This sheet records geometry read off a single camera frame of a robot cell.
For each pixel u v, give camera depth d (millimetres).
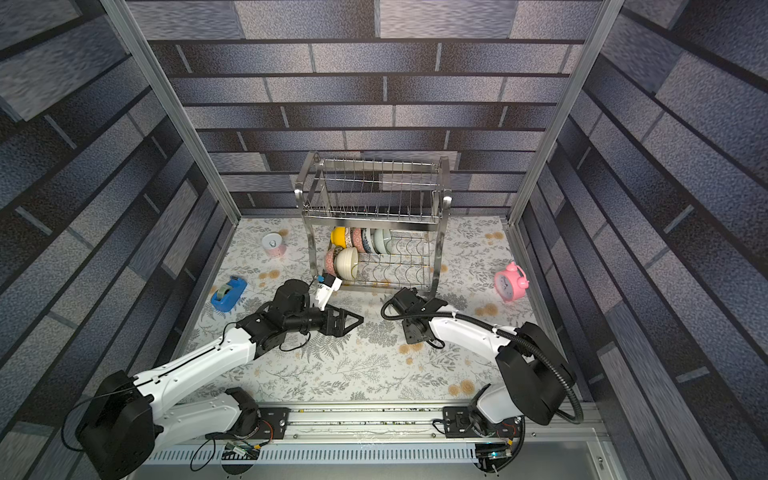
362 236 991
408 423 758
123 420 397
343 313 691
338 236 1015
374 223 948
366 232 999
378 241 991
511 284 903
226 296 923
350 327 708
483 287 1002
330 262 923
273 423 737
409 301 691
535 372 427
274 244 1036
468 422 669
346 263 909
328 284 716
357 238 981
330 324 684
